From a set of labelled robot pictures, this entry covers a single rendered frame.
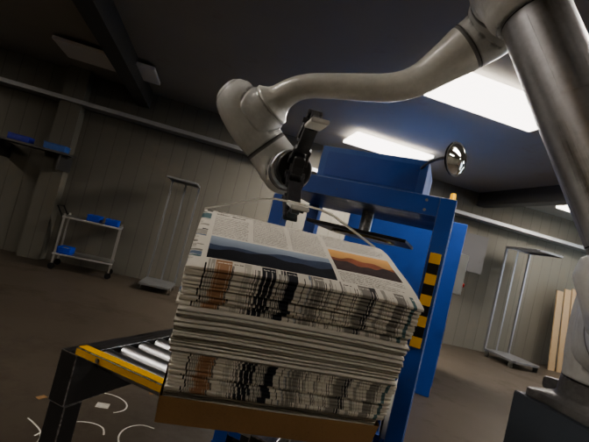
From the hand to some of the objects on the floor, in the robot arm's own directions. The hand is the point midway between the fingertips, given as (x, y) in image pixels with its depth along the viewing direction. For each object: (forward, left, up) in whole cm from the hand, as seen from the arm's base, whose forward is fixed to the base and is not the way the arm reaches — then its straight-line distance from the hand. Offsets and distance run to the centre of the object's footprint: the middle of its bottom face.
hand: (309, 162), depth 67 cm
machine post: (-97, -117, -130) cm, 200 cm away
